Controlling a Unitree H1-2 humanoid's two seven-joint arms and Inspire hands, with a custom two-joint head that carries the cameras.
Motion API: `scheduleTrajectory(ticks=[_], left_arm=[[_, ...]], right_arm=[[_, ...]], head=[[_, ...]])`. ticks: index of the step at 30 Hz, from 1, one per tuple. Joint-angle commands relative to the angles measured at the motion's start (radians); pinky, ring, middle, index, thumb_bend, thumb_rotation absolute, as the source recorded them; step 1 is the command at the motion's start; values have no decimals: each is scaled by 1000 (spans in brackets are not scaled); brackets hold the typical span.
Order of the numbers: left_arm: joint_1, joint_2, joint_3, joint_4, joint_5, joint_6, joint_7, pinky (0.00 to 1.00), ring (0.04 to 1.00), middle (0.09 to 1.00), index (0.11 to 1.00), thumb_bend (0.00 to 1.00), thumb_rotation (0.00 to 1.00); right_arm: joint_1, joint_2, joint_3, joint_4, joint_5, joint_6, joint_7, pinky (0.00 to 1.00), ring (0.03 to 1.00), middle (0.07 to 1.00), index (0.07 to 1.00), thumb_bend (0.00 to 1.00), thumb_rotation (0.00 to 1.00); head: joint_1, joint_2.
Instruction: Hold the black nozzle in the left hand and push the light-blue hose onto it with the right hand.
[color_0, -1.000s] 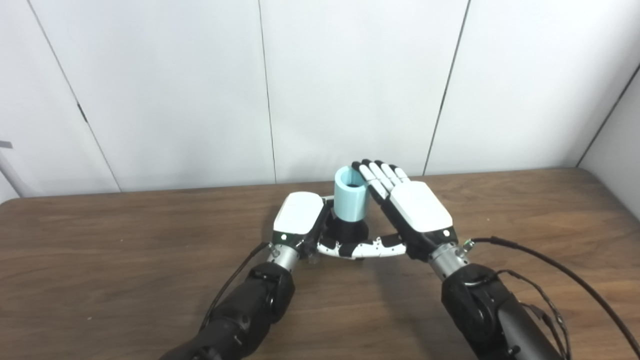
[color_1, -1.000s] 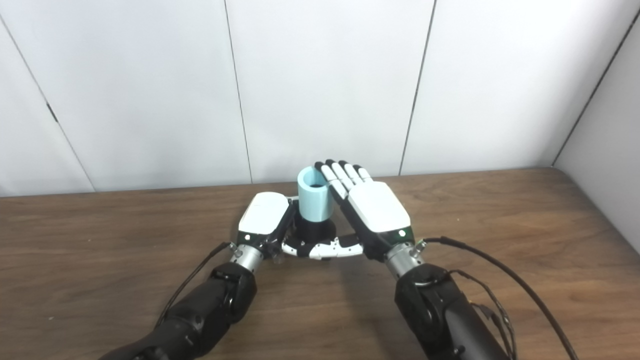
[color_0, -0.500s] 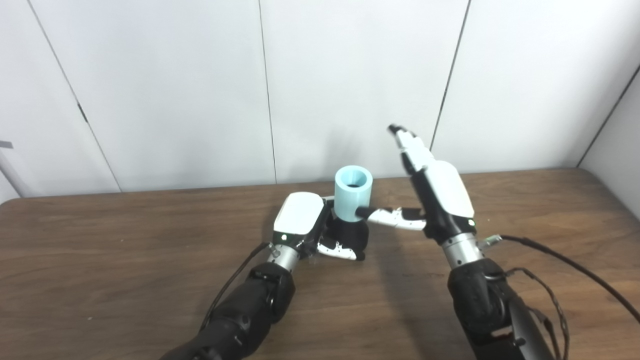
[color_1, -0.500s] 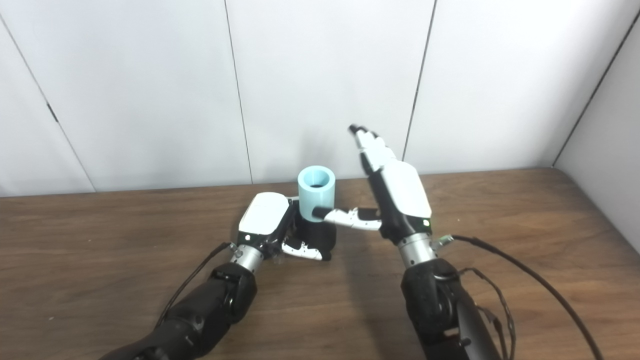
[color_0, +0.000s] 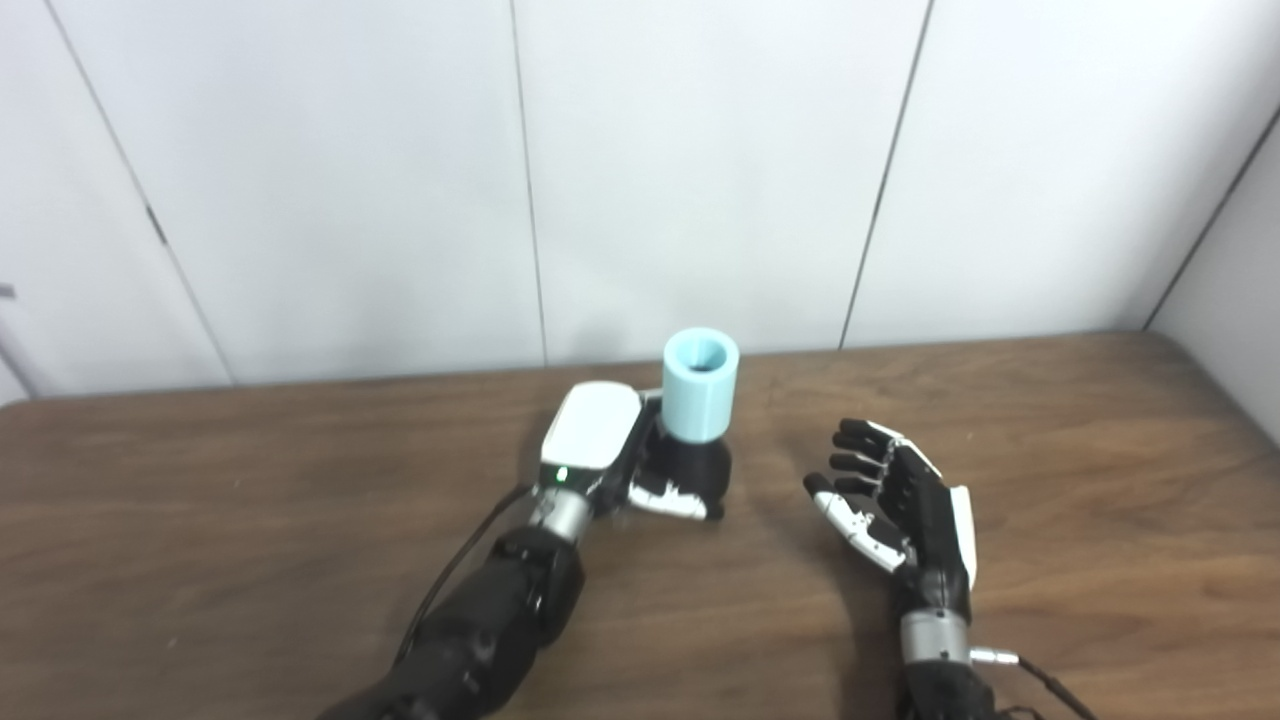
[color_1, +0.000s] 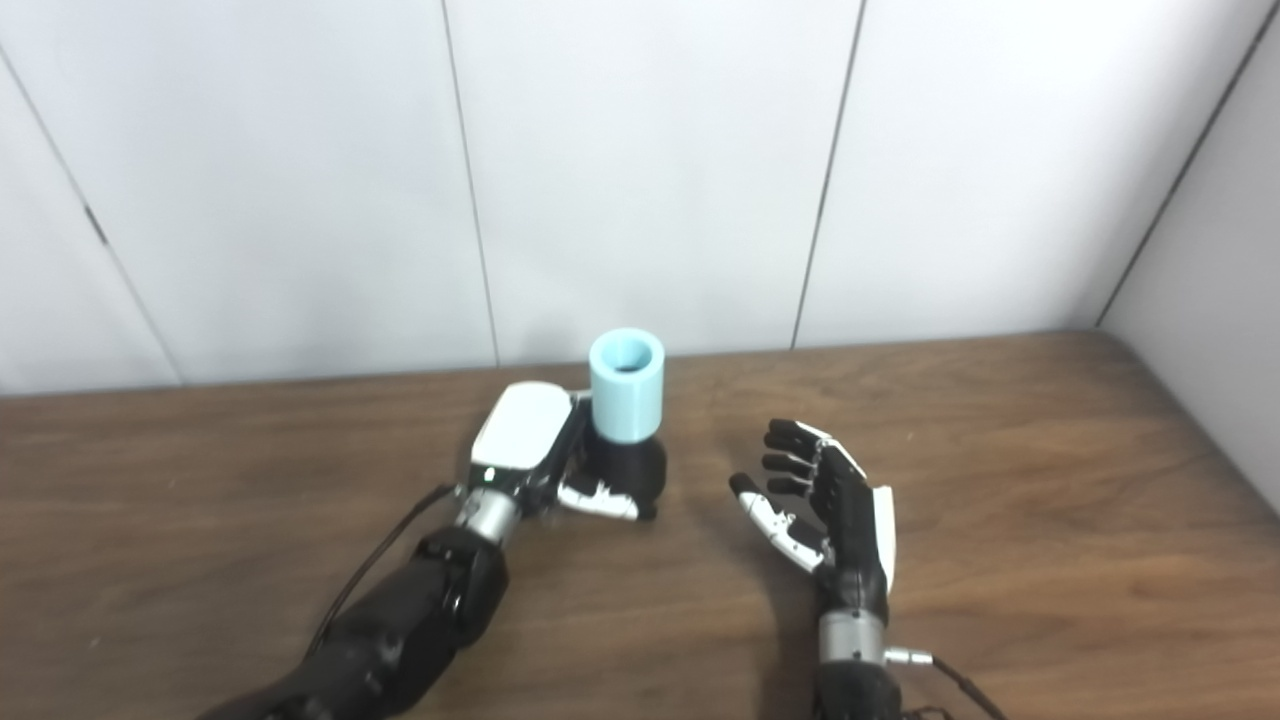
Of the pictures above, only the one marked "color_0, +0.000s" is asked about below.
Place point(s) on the small black wall hinge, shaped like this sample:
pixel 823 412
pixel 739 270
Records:
pixel 156 225

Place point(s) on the white and black left hand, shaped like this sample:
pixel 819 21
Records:
pixel 590 435

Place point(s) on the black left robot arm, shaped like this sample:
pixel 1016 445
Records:
pixel 490 620

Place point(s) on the white and black right hand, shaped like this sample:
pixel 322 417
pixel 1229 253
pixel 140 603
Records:
pixel 935 530

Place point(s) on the black nozzle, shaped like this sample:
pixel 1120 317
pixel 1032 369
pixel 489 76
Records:
pixel 695 465

